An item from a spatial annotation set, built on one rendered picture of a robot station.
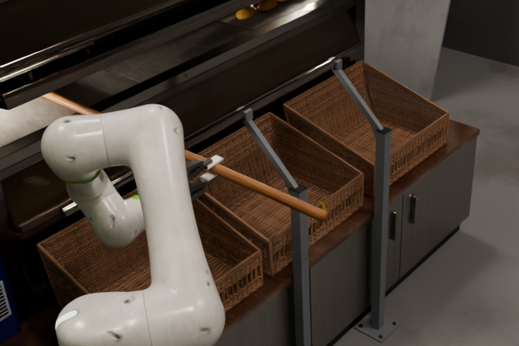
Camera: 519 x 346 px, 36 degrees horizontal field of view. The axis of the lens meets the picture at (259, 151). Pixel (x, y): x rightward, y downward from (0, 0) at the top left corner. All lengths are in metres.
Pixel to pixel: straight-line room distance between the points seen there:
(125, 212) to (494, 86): 3.76
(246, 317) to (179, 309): 1.29
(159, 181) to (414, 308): 2.18
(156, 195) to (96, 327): 0.28
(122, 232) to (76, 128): 0.47
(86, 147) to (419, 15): 3.76
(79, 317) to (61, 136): 0.38
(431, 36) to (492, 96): 0.57
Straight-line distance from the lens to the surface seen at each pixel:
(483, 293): 3.66
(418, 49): 5.15
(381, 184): 2.98
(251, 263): 2.65
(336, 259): 3.00
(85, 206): 2.03
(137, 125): 1.59
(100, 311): 1.41
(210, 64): 2.93
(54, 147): 1.60
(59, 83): 2.33
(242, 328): 2.69
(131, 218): 2.01
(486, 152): 4.66
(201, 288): 1.42
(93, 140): 1.59
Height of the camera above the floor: 2.36
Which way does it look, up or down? 31 degrees down
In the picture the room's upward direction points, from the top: 3 degrees counter-clockwise
